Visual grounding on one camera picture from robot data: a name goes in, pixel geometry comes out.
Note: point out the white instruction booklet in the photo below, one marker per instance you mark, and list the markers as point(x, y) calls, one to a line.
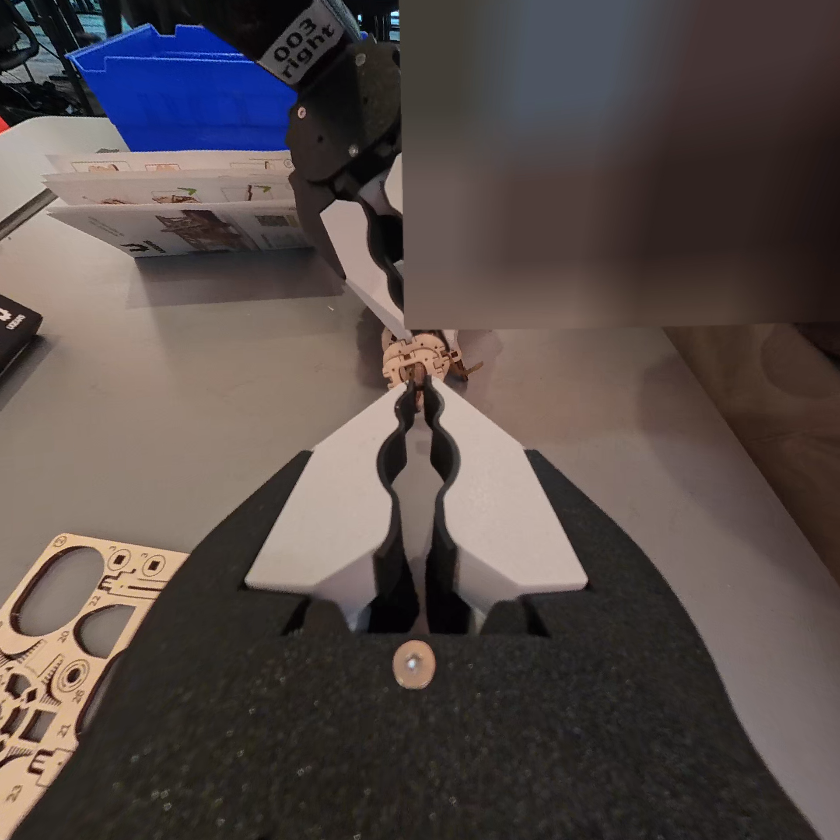
point(131, 223)

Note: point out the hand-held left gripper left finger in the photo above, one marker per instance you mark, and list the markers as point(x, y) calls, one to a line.
point(321, 525)

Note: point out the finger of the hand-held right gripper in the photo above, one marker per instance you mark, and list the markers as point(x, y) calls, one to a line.
point(358, 262)
point(392, 190)

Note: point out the wooden gear model assembly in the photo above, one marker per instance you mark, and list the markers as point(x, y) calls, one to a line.
point(407, 358)

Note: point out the black cardboard box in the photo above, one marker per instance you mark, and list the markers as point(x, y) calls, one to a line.
point(16, 328)

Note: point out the blue plastic bin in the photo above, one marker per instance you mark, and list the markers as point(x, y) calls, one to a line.
point(184, 98)

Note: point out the laser-cut wooden parts sheet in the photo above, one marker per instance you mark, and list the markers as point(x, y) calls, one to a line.
point(134, 564)

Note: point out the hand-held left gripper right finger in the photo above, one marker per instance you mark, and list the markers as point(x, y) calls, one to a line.
point(512, 525)

